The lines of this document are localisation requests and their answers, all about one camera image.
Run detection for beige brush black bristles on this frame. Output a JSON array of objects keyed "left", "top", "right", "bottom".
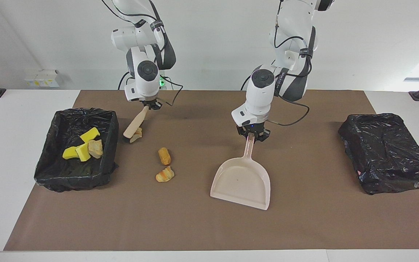
[{"left": 123, "top": 105, "right": 149, "bottom": 143}]

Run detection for orange striped bread piece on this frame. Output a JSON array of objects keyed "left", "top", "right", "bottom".
[
  {"left": 155, "top": 166, "right": 175, "bottom": 183},
  {"left": 129, "top": 127, "right": 143, "bottom": 143}
]

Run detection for beige plastic dustpan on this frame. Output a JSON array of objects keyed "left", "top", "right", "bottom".
[{"left": 210, "top": 134, "right": 271, "bottom": 211}]

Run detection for brown bread roll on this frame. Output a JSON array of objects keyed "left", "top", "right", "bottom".
[{"left": 158, "top": 147, "right": 172, "bottom": 166}]

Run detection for pale beige foam chunk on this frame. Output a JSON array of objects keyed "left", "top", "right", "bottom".
[{"left": 88, "top": 139, "right": 103, "bottom": 159}]

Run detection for yellow green sponge piece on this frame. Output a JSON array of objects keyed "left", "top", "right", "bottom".
[{"left": 62, "top": 146, "right": 80, "bottom": 160}]

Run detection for black bagged bin pink spot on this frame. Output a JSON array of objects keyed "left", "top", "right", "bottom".
[{"left": 338, "top": 113, "right": 419, "bottom": 195}]

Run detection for brown table mat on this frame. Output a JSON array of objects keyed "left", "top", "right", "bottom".
[{"left": 3, "top": 90, "right": 419, "bottom": 251}]

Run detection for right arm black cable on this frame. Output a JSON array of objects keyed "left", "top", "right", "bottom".
[{"left": 158, "top": 76, "right": 184, "bottom": 107}]

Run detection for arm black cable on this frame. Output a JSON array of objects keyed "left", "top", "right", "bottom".
[
  {"left": 158, "top": 76, "right": 184, "bottom": 107},
  {"left": 268, "top": 93, "right": 310, "bottom": 127}
]

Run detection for right base black cable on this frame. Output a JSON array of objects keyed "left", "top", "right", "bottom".
[{"left": 118, "top": 71, "right": 132, "bottom": 90}]

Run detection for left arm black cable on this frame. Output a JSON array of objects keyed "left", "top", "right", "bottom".
[{"left": 268, "top": 93, "right": 310, "bottom": 127}]

